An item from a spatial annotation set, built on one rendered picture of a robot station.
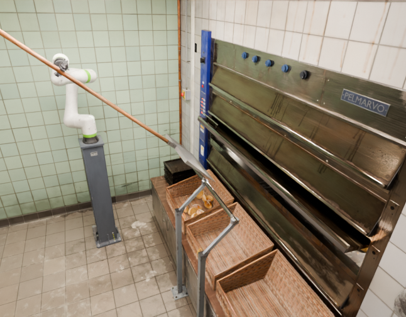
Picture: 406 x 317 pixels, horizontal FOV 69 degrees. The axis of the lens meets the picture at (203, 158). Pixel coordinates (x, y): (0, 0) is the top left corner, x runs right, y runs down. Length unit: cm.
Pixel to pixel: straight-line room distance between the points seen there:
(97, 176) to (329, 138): 216
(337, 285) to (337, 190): 55
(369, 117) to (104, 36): 263
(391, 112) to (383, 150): 16
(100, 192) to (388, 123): 252
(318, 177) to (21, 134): 295
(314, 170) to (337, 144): 25
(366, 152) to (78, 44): 276
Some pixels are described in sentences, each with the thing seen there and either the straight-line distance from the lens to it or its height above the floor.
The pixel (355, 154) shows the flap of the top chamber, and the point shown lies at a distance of 153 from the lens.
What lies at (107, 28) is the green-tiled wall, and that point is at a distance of 336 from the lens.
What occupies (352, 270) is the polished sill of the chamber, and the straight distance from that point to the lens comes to 178.
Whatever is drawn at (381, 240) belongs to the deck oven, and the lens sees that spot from 158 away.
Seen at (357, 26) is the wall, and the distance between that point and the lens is 152.
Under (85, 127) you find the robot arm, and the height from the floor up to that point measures 136.
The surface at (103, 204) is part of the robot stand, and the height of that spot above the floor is 52.
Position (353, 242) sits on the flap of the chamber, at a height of 140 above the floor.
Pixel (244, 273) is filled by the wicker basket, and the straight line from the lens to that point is 221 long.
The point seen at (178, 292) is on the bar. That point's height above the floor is 2.
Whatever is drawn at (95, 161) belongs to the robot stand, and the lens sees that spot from 294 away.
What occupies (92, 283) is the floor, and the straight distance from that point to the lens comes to 319.
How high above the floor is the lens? 238
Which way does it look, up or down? 28 degrees down
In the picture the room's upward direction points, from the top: 2 degrees clockwise
